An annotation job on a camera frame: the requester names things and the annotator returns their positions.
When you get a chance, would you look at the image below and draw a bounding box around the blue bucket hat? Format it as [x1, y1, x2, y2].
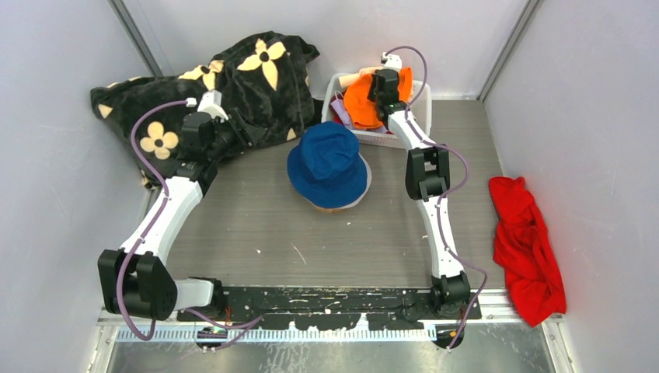
[286, 121, 372, 210]

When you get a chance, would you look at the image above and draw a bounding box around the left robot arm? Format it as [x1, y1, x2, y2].
[97, 109, 267, 321]

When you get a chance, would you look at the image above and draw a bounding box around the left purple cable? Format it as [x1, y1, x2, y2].
[115, 99, 263, 352]

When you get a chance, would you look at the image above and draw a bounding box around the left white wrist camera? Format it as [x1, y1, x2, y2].
[185, 89, 229, 122]

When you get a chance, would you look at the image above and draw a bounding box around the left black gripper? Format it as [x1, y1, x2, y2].
[206, 109, 264, 162]

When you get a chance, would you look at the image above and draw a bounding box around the black blanket with cream flowers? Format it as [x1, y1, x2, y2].
[90, 31, 321, 187]

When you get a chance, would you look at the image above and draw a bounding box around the grey bucket hat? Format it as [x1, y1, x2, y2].
[303, 154, 372, 210]

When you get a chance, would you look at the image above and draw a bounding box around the red bucket hat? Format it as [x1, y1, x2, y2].
[329, 92, 343, 125]

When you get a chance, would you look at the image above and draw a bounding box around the wooden hat stand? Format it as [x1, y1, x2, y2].
[313, 205, 346, 214]

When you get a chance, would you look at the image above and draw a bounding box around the purple cable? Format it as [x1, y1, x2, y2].
[115, 99, 263, 352]
[383, 45, 488, 351]

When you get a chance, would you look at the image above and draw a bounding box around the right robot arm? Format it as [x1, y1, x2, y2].
[368, 68, 472, 319]

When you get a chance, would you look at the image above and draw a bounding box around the orange bucket hat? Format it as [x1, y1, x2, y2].
[343, 67, 413, 130]

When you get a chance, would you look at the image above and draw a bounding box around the white plastic basket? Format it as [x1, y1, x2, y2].
[321, 73, 432, 148]

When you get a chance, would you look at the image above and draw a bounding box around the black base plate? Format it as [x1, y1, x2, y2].
[197, 286, 482, 331]

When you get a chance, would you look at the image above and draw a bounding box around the red cloth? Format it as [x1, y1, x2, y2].
[488, 176, 567, 327]

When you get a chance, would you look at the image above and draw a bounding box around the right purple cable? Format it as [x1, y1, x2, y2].
[383, 45, 488, 351]

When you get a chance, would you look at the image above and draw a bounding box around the lilac bucket hat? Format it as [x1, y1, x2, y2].
[335, 99, 391, 134]

